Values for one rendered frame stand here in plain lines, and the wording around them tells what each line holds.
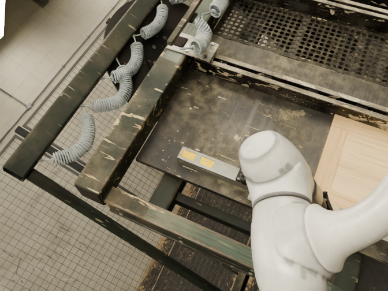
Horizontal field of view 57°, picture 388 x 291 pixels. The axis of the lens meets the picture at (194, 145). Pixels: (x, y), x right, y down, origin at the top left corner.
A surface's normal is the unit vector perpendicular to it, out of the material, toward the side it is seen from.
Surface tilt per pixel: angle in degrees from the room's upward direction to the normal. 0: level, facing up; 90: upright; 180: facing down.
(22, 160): 90
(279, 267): 31
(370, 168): 58
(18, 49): 90
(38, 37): 90
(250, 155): 22
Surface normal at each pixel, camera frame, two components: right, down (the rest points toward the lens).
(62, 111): 0.46, -0.24
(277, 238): -0.58, -0.52
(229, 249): -0.03, -0.50
